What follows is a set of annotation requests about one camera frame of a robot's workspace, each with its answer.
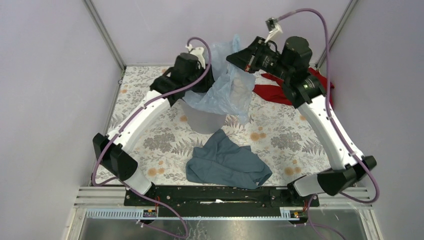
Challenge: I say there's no grey plastic trash bin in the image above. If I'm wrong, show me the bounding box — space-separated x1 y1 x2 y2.
180 100 227 135

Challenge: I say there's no red cloth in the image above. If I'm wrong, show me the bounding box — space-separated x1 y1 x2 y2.
253 67 328 106

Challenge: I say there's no floral patterned table mat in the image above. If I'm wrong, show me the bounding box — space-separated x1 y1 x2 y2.
108 66 330 186

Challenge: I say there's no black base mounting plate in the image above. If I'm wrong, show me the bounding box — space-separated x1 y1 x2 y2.
123 185 320 218

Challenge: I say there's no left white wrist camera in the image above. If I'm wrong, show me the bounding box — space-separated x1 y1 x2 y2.
185 44 206 69

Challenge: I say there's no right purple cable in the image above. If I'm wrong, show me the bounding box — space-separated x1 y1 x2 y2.
274 8 381 205

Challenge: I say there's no light blue plastic trash bag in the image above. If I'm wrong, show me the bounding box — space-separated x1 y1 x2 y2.
183 34 256 124

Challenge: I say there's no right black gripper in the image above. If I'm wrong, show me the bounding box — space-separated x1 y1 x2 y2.
225 36 292 81

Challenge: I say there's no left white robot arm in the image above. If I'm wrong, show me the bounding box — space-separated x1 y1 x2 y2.
91 47 214 206

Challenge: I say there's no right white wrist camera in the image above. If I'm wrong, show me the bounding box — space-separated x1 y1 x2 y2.
264 17 283 43

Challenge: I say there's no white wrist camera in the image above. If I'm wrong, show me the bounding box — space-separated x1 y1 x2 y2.
185 44 206 69
264 17 283 43

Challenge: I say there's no aluminium slotted rail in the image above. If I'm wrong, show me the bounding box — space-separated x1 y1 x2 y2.
85 207 304 221

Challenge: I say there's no blue-grey cloth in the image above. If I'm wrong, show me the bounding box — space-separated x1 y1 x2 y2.
185 129 273 190

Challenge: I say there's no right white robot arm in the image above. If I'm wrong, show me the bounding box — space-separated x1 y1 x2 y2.
226 36 377 206

